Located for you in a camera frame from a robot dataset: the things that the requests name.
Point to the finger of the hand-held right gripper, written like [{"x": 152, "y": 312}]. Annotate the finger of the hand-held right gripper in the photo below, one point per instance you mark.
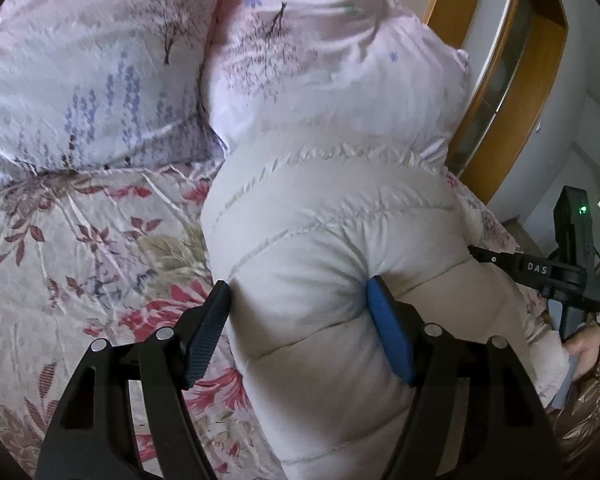
[{"x": 497, "y": 261}]

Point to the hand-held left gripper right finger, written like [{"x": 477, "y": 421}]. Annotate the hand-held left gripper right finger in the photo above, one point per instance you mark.
[{"x": 390, "y": 335}]

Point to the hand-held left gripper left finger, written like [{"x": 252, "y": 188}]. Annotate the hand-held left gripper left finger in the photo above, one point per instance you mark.
[{"x": 207, "y": 335}]

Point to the white quilted down coat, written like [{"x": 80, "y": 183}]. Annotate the white quilted down coat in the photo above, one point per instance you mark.
[{"x": 330, "y": 240}]

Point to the person's right hand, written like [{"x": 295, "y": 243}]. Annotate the person's right hand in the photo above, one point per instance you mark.
[{"x": 587, "y": 347}]

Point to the floral bed sheet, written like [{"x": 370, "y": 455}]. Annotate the floral bed sheet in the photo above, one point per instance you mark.
[{"x": 80, "y": 270}]

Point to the person's glossy brown jacket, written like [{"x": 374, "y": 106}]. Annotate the person's glossy brown jacket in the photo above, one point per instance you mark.
[{"x": 582, "y": 410}]

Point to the pink pillow with tree print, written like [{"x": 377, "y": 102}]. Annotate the pink pillow with tree print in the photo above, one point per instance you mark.
[{"x": 330, "y": 60}]

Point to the floral pillow with lavender print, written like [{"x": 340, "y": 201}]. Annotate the floral pillow with lavender print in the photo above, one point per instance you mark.
[{"x": 80, "y": 60}]

